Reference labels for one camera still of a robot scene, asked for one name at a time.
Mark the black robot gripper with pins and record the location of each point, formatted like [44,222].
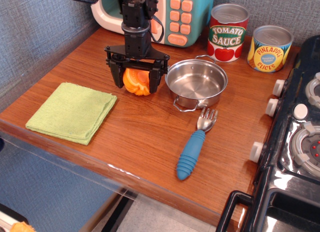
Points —
[137,46]

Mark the orange toy half fruit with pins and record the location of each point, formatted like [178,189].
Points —
[137,81]

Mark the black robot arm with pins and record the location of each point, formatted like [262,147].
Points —
[137,17]

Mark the stainless steel pot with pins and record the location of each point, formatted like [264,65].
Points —
[196,83]

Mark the teal white toy microwave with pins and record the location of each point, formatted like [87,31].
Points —
[181,21]

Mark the green folded cloth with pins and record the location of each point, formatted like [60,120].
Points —
[72,112]

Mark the tomato sauce can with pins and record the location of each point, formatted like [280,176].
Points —
[227,30]

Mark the pineapple slices can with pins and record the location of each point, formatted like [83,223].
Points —
[269,48]

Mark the white stove knob middle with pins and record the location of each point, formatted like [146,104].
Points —
[271,107]

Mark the white stove knob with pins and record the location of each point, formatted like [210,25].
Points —
[278,87]
[271,107]
[256,151]

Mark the white stove knob lower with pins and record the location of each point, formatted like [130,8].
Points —
[256,151]

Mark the white stove knob upper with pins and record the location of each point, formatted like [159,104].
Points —
[278,87]

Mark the orange object bottom corner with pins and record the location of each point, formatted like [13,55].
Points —
[19,227]

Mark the black toy stove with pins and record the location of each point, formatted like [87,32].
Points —
[286,195]

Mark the blue handled metal fork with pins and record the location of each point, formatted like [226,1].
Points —
[190,154]

